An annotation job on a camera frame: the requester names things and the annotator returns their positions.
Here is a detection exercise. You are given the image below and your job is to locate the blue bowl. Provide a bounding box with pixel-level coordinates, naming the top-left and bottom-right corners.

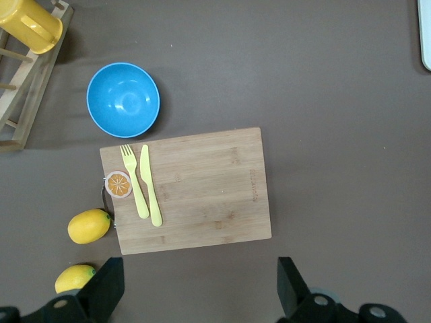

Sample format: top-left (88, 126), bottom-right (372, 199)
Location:
top-left (86, 62), bottom-right (161, 139)

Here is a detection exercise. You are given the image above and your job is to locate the wooden cutting board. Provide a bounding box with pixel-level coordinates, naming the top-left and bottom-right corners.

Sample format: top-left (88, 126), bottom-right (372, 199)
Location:
top-left (99, 127), bottom-right (273, 256)

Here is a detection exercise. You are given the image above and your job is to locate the yellow plastic fork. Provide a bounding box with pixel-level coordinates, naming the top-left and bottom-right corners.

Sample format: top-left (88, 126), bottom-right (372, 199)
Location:
top-left (120, 143), bottom-right (150, 219)

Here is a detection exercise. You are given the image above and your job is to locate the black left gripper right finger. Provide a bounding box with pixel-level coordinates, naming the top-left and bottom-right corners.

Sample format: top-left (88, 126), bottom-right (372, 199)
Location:
top-left (275, 257), bottom-right (361, 323)

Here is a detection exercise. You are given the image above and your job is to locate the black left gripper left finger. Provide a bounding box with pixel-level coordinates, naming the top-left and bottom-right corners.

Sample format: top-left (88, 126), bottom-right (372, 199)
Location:
top-left (22, 257), bottom-right (125, 323)

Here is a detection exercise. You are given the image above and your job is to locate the cream tray with bear print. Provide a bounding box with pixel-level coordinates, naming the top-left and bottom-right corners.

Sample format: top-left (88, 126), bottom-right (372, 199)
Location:
top-left (417, 0), bottom-right (431, 71)

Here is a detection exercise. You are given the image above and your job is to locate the wooden mug rack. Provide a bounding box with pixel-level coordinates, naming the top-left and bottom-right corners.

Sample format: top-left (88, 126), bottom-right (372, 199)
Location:
top-left (0, 0), bottom-right (74, 152)

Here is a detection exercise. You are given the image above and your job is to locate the yellow lemon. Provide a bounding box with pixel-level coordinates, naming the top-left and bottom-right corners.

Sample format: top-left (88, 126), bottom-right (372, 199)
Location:
top-left (67, 208), bottom-right (112, 245)
top-left (55, 264), bottom-right (97, 295)

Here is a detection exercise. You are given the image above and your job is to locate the round orange slice tag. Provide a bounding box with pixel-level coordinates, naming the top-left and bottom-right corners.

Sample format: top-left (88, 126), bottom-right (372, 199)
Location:
top-left (105, 170), bottom-right (133, 199)

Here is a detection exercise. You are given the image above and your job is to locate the yellow mug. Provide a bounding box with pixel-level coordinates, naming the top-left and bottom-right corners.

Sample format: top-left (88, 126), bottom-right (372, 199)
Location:
top-left (0, 0), bottom-right (64, 55)

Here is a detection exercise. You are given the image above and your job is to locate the yellow plastic knife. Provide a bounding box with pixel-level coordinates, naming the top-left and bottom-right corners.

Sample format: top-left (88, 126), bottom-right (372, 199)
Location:
top-left (139, 144), bottom-right (164, 227)

